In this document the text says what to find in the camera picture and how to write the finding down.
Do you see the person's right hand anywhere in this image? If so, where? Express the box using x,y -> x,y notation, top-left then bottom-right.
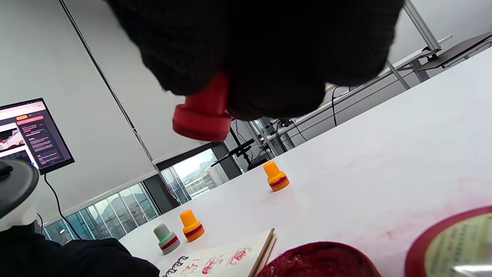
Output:
106,0 -> 404,122

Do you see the person's left hand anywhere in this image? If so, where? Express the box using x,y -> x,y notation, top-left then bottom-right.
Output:
0,223 -> 160,277

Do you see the green reward stamp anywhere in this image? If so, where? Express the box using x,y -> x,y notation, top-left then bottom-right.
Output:
153,223 -> 181,255

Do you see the red reward stamp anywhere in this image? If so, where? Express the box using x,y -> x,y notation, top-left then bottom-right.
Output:
172,72 -> 233,142

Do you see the orange reward stamp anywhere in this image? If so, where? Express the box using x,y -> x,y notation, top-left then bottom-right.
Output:
263,161 -> 290,192
180,209 -> 206,243

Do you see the spiral lined notebook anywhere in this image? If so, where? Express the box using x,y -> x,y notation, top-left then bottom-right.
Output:
160,228 -> 278,277

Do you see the red ink pad tin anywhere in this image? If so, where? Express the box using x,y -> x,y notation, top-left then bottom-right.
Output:
256,241 -> 382,277

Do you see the red ink pad lid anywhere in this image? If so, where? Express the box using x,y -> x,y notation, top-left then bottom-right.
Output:
404,205 -> 492,277

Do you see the lit computer monitor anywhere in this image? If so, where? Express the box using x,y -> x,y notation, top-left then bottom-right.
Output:
0,98 -> 75,176

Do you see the large glass window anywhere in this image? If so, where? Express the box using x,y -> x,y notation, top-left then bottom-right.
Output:
42,142 -> 246,247

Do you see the brown side table top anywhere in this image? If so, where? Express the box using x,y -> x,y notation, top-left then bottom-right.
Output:
416,32 -> 492,72

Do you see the black monitor cable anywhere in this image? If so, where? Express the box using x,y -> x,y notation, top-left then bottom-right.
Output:
43,173 -> 83,241

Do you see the aluminium frame post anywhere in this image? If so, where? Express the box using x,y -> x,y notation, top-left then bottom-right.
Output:
403,0 -> 442,53

